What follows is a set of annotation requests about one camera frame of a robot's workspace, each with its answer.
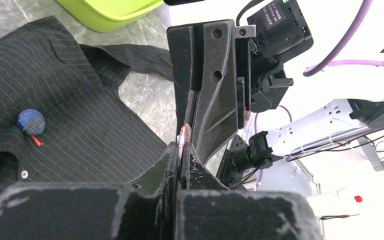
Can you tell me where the red round brooch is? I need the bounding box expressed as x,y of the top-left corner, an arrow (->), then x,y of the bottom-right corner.
177,123 -> 192,159

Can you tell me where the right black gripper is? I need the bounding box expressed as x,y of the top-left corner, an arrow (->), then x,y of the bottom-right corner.
166,0 -> 314,164

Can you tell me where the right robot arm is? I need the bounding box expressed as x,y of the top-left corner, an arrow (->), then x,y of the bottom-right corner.
167,0 -> 384,189

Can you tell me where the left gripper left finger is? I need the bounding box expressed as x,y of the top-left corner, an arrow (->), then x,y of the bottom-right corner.
0,142 -> 178,240

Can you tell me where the black pinstriped shirt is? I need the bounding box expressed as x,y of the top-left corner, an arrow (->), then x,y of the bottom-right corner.
0,17 -> 174,194

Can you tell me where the white round badge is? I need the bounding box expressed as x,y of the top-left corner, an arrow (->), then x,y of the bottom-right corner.
16,108 -> 46,136

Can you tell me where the green plastic basin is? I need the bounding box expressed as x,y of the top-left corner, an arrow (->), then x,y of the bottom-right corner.
57,0 -> 164,33

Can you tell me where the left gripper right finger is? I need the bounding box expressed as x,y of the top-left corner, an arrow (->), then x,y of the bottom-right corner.
175,143 -> 325,240

